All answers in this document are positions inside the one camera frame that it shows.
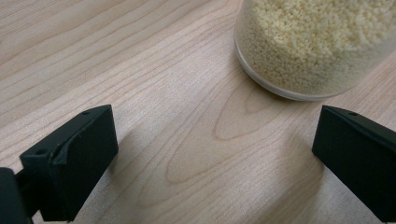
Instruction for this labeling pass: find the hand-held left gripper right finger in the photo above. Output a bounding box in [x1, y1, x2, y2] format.
[312, 105, 396, 223]

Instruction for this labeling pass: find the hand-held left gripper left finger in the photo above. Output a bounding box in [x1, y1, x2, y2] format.
[19, 105, 120, 222]

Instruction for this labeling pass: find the clear jar of yellow grains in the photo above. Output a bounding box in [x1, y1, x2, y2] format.
[233, 0, 396, 102]

